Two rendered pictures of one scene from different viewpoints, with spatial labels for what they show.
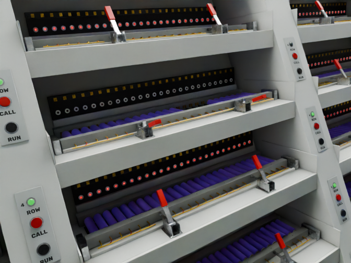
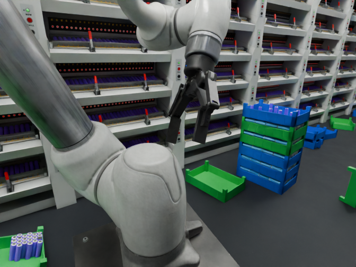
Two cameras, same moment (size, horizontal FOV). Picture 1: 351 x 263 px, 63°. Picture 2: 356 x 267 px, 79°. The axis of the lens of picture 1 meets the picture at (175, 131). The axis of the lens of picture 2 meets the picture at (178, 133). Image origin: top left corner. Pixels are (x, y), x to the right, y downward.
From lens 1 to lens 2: 0.62 m
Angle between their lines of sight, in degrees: 22
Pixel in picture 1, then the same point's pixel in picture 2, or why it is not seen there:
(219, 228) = (114, 58)
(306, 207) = (166, 71)
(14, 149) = not seen: outside the picture
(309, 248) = (159, 87)
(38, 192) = (30, 7)
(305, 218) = (164, 77)
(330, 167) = (180, 54)
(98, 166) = (60, 7)
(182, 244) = (95, 56)
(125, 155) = (74, 7)
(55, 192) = (38, 10)
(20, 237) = not seen: hidden behind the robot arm
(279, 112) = not seen: hidden behind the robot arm
